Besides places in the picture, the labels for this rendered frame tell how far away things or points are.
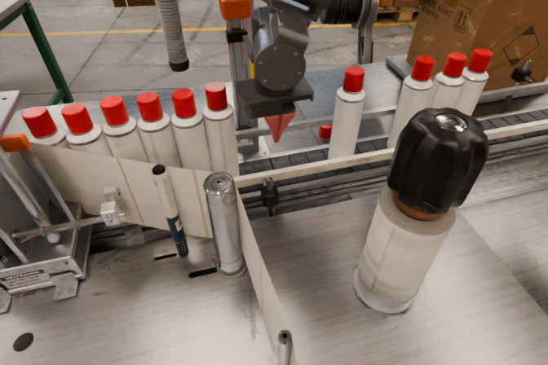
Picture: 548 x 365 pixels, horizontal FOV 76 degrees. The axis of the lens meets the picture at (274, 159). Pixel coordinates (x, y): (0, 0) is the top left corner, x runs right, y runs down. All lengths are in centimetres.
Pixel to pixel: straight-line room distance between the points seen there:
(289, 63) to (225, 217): 20
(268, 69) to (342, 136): 31
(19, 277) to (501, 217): 82
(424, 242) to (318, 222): 25
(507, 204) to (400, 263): 44
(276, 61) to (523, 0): 76
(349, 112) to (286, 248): 26
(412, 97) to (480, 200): 27
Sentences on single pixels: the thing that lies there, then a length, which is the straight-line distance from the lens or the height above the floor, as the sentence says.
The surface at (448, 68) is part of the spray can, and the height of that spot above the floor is 107.
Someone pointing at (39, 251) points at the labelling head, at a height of 94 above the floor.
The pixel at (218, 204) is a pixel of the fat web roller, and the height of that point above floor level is 105.
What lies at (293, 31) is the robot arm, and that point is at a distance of 39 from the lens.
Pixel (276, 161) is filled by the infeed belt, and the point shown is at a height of 88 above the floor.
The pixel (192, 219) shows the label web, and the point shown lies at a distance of 54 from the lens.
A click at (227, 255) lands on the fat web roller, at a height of 94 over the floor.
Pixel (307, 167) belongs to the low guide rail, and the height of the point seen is 91.
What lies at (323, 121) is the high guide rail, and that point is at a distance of 71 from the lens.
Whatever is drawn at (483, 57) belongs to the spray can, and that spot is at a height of 108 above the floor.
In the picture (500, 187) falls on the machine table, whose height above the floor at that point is 83.
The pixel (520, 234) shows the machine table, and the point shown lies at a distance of 81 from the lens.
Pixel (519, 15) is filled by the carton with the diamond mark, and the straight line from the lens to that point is 107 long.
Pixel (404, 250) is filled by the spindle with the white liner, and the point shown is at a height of 103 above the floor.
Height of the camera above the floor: 137
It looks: 42 degrees down
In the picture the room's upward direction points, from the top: straight up
